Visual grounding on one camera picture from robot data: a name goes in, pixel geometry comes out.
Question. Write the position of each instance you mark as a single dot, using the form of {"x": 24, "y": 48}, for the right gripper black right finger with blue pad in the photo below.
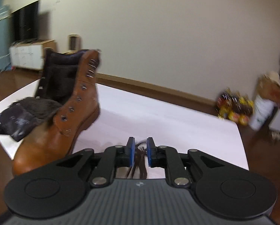
{"x": 170, "y": 160}

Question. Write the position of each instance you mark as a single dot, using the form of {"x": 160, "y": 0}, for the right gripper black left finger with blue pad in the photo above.
{"x": 107, "y": 162}

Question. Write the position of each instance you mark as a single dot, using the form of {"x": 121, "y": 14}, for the dark brown shoelace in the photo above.
{"x": 139, "y": 161}

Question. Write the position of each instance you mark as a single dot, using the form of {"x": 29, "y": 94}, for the brown leather boot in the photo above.
{"x": 65, "y": 103}

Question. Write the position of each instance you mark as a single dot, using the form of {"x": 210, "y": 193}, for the pack of yellow bottles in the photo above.
{"x": 234, "y": 107}

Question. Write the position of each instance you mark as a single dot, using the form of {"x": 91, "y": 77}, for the small grey heater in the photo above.
{"x": 74, "y": 42}

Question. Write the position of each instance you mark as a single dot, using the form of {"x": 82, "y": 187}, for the white tv cabinet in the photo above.
{"x": 30, "y": 55}

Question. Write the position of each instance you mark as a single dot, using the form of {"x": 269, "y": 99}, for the black television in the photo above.
{"x": 25, "y": 22}

